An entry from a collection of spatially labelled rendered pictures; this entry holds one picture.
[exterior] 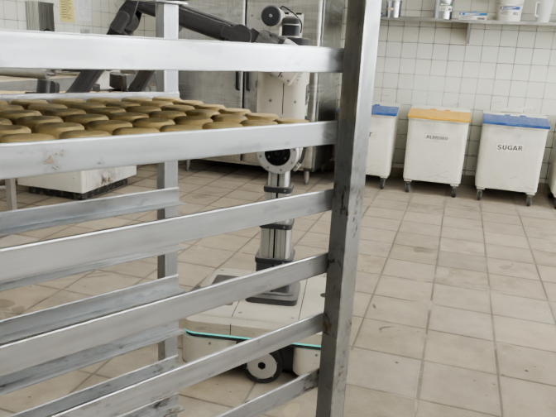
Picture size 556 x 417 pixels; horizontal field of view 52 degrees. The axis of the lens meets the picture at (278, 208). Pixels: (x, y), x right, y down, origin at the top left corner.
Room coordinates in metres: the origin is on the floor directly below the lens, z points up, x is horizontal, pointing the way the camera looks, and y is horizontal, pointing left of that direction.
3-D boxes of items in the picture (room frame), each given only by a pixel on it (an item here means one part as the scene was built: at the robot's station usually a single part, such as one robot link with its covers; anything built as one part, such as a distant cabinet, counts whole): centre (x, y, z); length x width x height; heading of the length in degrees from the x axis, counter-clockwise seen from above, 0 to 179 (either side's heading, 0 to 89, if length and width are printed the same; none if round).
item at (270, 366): (1.96, 0.03, 0.08); 0.16 x 0.06 x 0.16; 83
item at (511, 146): (5.23, -2.08, 0.38); 0.64 x 0.54 x 0.77; 162
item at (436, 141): (5.41, -1.46, 0.38); 0.64 x 0.54 x 0.77; 164
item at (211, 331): (2.20, 0.01, 0.24); 0.68 x 0.53 x 0.41; 83
